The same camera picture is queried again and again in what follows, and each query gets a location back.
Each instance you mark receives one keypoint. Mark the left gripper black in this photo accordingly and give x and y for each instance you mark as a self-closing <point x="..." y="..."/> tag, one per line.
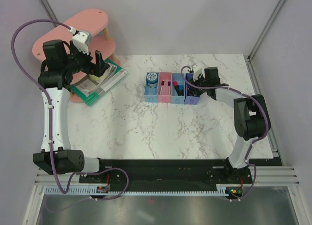
<point x="100" y="66"/>

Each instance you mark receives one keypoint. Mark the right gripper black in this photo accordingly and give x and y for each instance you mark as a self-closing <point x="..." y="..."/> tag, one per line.
<point x="195" y="92"/>

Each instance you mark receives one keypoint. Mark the pale yellow cylinder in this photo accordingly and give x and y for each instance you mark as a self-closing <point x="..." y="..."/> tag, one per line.
<point x="95" y="78"/>

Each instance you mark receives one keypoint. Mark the pink black highlighter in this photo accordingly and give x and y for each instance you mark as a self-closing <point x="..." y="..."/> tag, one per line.
<point x="176" y="87"/>

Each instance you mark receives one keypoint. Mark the white blue pen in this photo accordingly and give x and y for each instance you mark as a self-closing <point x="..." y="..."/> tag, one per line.
<point x="161" y="87"/>

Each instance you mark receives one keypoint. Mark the blue tape roll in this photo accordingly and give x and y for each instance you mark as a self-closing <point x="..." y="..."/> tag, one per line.
<point x="152" y="79"/>

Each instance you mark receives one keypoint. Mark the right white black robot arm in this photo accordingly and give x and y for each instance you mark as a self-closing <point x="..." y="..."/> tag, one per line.
<point x="251" y="119"/>

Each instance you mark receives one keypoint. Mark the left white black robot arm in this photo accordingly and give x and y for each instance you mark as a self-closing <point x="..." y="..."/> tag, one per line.
<point x="54" y="112"/>

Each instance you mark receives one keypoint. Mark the purple blue bin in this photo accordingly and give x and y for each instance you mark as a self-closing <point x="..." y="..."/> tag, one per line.
<point x="189" y="97"/>

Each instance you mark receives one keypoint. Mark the light blue middle bin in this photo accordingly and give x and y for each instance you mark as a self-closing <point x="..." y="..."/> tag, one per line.
<point x="175" y="99"/>

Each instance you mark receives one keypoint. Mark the light blue bin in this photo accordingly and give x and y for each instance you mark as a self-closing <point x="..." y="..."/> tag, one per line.
<point x="175" y="99"/>
<point x="150" y="94"/>

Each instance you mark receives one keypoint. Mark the green spiral notebook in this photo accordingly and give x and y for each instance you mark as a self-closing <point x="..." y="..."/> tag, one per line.
<point x="89" y="90"/>

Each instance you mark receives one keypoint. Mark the pink bin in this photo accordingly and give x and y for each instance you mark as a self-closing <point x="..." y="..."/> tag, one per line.
<point x="164" y="97"/>

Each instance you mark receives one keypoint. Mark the pink three-tier wooden shelf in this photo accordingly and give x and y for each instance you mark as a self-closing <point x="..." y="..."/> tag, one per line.
<point x="92" y="20"/>

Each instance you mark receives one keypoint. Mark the light blue left bin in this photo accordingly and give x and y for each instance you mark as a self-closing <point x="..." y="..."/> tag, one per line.
<point x="150" y="94"/>

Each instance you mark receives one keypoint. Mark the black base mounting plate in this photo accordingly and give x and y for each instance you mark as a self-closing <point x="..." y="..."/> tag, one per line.
<point x="167" y="175"/>

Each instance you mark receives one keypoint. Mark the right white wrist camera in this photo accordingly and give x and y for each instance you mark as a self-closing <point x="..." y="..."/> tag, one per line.
<point x="197" y="71"/>

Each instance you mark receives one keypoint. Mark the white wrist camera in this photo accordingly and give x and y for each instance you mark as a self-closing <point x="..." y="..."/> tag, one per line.
<point x="81" y="40"/>
<point x="197" y="71"/>

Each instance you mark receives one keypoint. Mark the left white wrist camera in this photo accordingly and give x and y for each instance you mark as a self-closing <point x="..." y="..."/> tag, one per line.
<point x="81" y="40"/>

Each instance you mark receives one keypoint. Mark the right white cable duct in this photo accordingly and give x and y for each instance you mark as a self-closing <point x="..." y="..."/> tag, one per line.
<point x="222" y="190"/>

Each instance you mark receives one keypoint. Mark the white cable duct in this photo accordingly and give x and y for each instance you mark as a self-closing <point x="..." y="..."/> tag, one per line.
<point x="78" y="190"/>
<point x="222" y="190"/>

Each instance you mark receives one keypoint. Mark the left white cable duct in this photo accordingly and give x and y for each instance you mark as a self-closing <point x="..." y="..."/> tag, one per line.
<point x="78" y="190"/>

